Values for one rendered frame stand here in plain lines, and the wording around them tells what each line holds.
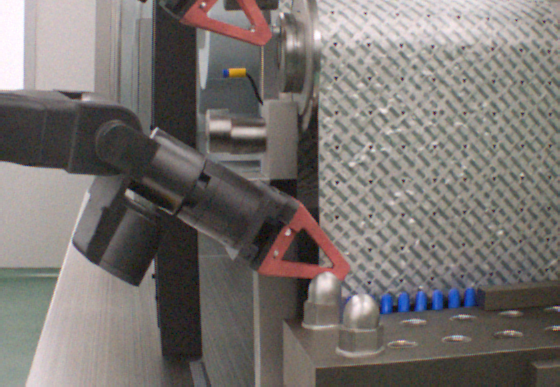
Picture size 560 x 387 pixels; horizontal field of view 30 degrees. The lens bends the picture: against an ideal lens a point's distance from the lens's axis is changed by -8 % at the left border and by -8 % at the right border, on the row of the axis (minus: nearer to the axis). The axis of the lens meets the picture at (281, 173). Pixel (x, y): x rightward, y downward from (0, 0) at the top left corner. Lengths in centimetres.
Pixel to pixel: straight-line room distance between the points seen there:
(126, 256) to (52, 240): 568
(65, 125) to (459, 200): 36
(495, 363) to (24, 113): 41
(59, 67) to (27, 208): 88
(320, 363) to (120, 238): 22
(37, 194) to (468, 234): 566
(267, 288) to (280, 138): 14
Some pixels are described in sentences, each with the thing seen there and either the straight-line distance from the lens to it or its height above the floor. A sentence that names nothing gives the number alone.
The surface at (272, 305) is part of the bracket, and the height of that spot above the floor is 102.
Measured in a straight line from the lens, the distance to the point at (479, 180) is 98.
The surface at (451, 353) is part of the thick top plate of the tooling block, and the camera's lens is 79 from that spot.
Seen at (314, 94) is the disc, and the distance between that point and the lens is 94.
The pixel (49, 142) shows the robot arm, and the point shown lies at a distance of 85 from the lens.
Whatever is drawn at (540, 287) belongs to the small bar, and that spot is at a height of 105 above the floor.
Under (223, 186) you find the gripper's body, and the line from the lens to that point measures 91.
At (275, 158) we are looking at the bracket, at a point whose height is 115.
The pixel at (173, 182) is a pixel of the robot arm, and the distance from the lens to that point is 90.
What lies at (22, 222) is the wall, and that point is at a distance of 658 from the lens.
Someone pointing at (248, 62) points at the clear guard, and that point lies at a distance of 197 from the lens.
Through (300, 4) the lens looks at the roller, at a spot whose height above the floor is 129.
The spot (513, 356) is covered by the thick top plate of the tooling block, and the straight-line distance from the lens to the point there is 80.
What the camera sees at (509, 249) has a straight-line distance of 100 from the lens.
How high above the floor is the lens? 124
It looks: 5 degrees down
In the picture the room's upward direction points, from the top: straight up
